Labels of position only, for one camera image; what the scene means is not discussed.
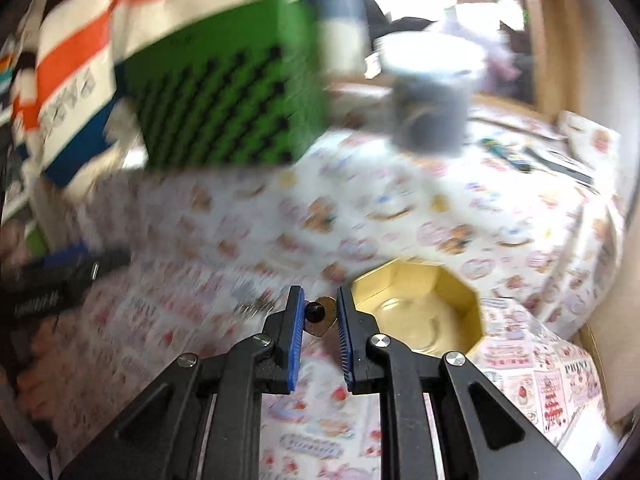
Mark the bear print cloth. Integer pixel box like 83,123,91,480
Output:
50,85,628,346

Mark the striped printed curtain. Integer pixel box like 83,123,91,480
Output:
9,0,383,192

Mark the black flat tool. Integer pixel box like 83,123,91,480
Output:
522,142,598,188

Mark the wooden window frame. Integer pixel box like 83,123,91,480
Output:
515,0,568,123

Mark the silver ornate jewelry piece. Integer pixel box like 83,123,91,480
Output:
232,296,283,318

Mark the gold heart pendant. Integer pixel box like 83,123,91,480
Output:
305,297,337,337

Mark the patchwork print tablecloth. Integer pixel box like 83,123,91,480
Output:
15,255,623,480

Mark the green handled tool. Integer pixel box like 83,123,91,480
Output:
480,136,532,173

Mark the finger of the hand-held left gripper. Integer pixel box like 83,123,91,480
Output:
70,249,132,287
39,241,92,268

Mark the person's left hand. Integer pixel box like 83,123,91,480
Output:
12,312,71,413

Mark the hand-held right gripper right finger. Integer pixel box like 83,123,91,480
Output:
336,286,581,480

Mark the green checkerboard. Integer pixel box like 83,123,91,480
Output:
114,0,332,172

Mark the clear plastic tub white lid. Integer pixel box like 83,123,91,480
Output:
374,31,489,157

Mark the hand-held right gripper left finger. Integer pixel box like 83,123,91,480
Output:
60,285,306,480

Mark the gold octagonal box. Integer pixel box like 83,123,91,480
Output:
350,258,487,361

